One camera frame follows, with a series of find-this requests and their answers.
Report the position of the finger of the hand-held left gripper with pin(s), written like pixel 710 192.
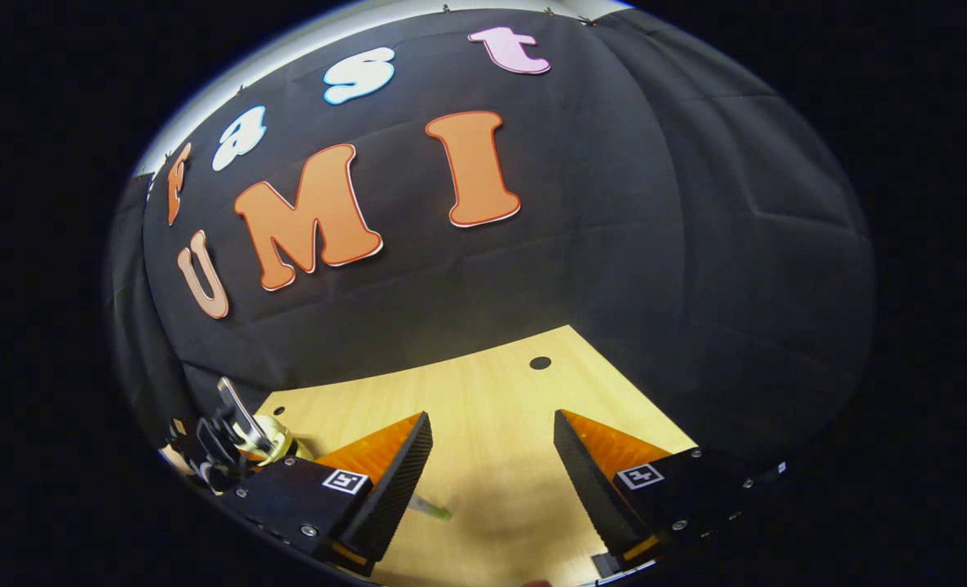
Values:
pixel 245 417

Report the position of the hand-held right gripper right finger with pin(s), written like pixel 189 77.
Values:
pixel 593 497

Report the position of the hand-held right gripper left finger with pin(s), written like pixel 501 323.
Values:
pixel 394 489

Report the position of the pale yellow suitcase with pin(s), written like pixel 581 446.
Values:
pixel 284 436

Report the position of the small black box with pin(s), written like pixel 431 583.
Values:
pixel 606 564

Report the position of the clear tube with green cap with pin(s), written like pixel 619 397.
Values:
pixel 430 509

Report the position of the black backdrop cloth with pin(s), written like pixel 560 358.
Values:
pixel 614 244

